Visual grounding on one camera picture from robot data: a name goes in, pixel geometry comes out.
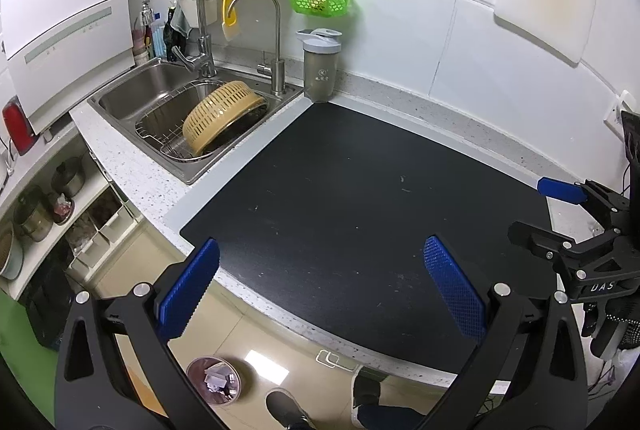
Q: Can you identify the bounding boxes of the white cabinet handle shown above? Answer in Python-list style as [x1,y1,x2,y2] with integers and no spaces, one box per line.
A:
[316,350,358,368]

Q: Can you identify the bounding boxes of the steel cooking pot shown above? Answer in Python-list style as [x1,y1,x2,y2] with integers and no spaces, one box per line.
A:
[12,197,53,243]
[50,157,86,198]

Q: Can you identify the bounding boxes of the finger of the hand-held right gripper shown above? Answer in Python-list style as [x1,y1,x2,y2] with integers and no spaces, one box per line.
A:
[507,221,601,263]
[537,177,632,231]

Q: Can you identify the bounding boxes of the red white appliance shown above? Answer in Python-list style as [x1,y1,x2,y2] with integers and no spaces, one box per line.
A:
[1,98,37,157]

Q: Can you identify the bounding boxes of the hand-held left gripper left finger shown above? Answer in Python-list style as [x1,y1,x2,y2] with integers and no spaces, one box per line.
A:
[54,237,223,430]

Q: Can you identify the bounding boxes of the dark trouser leg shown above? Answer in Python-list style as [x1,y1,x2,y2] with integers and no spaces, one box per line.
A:
[357,402,431,430]

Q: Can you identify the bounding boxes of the white countertop dishwasher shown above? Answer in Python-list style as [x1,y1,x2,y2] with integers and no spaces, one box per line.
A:
[0,0,136,134]

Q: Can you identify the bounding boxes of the yellow plastic colander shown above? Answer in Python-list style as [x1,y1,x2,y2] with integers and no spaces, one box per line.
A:
[182,80,268,157]

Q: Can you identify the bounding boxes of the pink cup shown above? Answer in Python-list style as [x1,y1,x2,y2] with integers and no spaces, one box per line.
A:
[131,27,151,65]

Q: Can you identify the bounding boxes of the wire dish rack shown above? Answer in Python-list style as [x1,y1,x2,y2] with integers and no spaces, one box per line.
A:
[135,78,271,163]

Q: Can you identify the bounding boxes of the black white shoe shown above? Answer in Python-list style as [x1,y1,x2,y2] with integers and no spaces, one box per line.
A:
[265,388,313,430]
[351,367,383,416]

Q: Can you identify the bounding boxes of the white wall socket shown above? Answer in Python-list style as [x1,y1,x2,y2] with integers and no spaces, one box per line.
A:
[603,90,633,131]

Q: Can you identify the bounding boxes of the black box device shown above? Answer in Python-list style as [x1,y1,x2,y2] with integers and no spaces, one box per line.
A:
[621,111,640,171]

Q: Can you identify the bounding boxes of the stainless steel sink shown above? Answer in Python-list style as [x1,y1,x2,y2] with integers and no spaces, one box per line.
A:
[87,60,305,185]

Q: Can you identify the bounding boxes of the dark hanging cloth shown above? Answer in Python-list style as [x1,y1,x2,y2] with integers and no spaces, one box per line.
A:
[169,7,193,55]

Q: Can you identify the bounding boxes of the grey shaker bottle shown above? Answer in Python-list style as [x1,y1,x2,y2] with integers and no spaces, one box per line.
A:
[296,28,343,104]

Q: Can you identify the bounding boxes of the black crate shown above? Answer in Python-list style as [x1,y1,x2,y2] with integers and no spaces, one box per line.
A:
[20,245,76,351]

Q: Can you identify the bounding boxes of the yellow hanging scraper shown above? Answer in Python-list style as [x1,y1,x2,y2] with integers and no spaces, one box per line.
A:
[220,0,241,41]

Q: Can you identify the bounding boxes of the white storage boxes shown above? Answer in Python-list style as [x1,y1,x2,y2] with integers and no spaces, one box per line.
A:
[65,190,138,271]

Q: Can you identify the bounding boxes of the pale green bowl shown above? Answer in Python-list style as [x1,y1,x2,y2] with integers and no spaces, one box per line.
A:
[0,222,23,281]

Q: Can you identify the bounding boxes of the black counter mat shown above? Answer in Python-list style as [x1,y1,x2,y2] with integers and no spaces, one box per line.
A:
[179,102,563,376]

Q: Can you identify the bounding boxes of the pink trash bin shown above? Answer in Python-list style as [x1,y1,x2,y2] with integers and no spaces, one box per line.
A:
[186,356,242,406]

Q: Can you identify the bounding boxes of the chrome gooseneck faucet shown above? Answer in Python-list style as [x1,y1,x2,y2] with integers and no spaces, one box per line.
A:
[226,0,287,98]

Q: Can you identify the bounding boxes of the chrome mixer faucet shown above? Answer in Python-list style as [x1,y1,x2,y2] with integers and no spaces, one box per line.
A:
[140,0,218,78]

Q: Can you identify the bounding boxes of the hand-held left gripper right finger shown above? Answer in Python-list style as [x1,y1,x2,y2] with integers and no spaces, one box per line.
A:
[417,236,588,430]

